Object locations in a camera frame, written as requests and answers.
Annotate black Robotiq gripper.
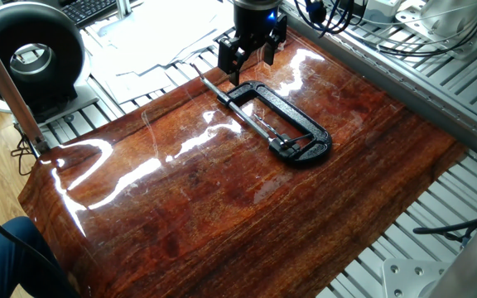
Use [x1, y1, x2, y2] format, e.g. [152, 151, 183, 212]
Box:
[216, 0, 289, 87]

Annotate black C-clamp with silver screw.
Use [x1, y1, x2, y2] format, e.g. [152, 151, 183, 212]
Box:
[190, 61, 334, 168]

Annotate white paper sheets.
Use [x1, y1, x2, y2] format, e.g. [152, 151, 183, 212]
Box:
[79, 0, 236, 105]

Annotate white control box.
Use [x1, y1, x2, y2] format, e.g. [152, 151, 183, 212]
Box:
[361, 0, 406, 26]

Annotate glossy wood-pattern mat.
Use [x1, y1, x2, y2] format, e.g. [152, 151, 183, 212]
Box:
[17, 26, 470, 298]

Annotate black computer keyboard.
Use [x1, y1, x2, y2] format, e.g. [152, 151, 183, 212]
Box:
[59, 0, 139, 29]

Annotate silver mounting plate with cylinder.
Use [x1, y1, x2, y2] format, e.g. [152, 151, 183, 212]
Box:
[394, 0, 477, 60]

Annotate blue jeans leg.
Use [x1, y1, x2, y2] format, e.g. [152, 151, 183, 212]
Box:
[0, 215, 80, 298]

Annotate black cable bundle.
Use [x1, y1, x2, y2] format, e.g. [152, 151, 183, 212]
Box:
[292, 0, 477, 58]

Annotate grey aluminium frame rail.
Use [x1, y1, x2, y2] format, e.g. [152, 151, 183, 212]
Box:
[278, 0, 477, 155]

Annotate aluminium profile post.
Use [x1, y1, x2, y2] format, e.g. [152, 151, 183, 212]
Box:
[0, 15, 51, 155]

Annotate tangled black floor cable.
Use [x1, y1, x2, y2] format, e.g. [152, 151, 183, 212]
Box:
[9, 131, 41, 177]

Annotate black hose cable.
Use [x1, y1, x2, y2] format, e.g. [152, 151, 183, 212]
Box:
[412, 215, 477, 246]

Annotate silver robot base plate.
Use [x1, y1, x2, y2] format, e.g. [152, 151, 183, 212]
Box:
[381, 257, 455, 298]

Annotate thin black cable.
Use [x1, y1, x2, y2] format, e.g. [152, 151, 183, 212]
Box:
[0, 199, 70, 298]

